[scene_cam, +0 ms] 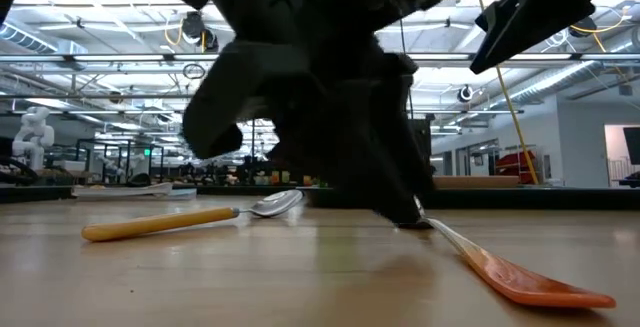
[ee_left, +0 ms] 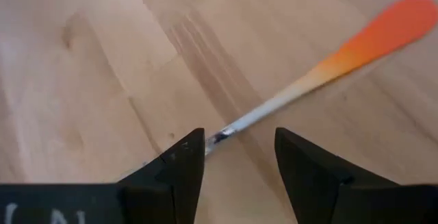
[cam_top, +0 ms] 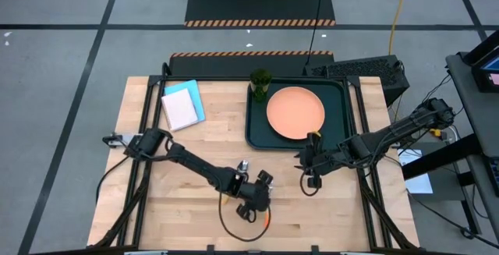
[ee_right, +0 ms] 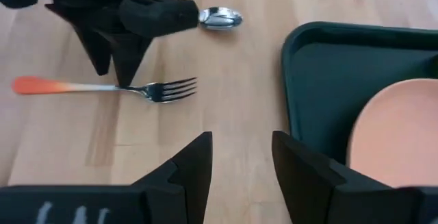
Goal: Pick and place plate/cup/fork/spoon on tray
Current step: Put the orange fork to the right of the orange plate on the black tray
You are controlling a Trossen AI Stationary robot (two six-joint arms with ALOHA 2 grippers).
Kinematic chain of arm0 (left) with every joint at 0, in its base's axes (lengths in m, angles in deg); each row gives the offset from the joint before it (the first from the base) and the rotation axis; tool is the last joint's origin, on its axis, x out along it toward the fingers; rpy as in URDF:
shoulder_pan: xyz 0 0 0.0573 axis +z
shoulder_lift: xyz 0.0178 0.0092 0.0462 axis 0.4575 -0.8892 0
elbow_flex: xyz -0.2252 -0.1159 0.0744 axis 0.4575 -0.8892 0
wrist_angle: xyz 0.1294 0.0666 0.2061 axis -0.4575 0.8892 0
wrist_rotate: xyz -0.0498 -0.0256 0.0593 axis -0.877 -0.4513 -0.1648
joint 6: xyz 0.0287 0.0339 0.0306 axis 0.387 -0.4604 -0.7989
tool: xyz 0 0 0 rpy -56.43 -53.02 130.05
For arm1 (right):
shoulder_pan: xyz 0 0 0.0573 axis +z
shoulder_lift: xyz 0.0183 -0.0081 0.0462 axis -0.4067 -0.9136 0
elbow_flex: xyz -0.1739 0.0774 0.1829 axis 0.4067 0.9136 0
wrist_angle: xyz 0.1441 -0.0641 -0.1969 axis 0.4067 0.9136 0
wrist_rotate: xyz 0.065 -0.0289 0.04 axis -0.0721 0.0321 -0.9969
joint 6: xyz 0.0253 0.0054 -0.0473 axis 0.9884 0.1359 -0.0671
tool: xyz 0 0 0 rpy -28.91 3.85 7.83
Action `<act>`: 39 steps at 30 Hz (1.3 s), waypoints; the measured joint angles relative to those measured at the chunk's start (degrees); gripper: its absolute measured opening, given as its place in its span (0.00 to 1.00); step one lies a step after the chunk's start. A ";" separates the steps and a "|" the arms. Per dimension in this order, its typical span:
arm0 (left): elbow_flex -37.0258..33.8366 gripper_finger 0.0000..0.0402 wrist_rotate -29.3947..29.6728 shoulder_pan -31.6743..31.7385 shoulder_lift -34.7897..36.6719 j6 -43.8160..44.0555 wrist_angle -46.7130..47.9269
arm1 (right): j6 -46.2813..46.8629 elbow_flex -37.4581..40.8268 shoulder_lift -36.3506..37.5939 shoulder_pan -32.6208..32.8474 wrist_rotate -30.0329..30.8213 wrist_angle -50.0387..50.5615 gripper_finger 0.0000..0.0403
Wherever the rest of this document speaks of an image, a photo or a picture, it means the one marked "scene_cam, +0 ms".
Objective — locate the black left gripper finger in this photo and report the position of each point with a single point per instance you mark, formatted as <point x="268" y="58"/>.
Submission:
<point x="415" y="167"/>
<point x="360" y="167"/>

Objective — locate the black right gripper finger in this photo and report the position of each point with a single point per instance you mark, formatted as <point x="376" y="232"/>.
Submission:
<point x="497" y="13"/>
<point x="510" y="37"/>

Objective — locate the dark green plastic tray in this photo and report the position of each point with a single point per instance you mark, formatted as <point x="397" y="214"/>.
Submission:
<point x="525" y="199"/>

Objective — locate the black upright box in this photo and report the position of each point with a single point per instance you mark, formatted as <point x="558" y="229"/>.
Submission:
<point x="422" y="152"/>

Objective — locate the long wooden board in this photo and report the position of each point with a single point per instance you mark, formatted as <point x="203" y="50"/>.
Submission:
<point x="475" y="182"/>

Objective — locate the red storage cart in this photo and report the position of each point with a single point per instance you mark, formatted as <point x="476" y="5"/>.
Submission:
<point x="515" y="167"/>

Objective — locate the white notepad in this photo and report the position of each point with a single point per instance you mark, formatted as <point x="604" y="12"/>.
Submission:
<point x="125" y="190"/>

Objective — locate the white humanoid robot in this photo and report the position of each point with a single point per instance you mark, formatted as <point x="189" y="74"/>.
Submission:
<point x="34" y="137"/>

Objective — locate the dark wall screen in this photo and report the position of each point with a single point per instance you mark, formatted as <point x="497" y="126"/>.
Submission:
<point x="632" y="145"/>

